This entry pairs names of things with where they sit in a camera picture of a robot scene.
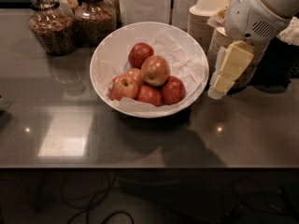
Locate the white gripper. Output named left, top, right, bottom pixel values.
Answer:
left=207, top=0, right=292, bottom=100

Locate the red-yellow apple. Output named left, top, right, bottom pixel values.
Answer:
left=141, top=55, right=170, bottom=87

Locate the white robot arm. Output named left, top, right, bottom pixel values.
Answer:
left=207, top=0, right=299, bottom=99

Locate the front paper bowl stack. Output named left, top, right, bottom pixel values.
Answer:
left=207, top=28, right=268, bottom=90

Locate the paper bowl stack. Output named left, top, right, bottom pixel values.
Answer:
left=207, top=28, right=268, bottom=90
left=187, top=0, right=229, bottom=53

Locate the white paper bowl liner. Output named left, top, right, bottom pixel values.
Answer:
left=93, top=28, right=207, bottom=114

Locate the right red apple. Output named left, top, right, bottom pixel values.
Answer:
left=161, top=77, right=186, bottom=105

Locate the rear paper bowl stack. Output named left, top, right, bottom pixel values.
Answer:
left=187, top=0, right=229, bottom=53

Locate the white bowl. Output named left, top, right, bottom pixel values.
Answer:
left=89, top=21, right=210, bottom=119

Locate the front centre red apple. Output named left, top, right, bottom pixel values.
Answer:
left=136, top=85, right=161, bottom=106

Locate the middle hidden red apple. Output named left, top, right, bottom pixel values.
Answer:
left=126, top=67, right=144, bottom=86

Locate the back red apple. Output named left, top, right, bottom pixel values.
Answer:
left=128, top=43, right=154, bottom=68

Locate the front left stickered apple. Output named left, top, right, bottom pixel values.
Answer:
left=108, top=74, right=139, bottom=101

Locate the right glass granola jar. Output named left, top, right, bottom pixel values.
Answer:
left=75, top=0, right=117, bottom=46

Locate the glass granola jar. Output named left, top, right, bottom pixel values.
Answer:
left=75, top=0, right=117, bottom=46
left=28, top=0, right=76, bottom=55

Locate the left glass granola jar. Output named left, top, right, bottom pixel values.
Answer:
left=28, top=0, right=76, bottom=55

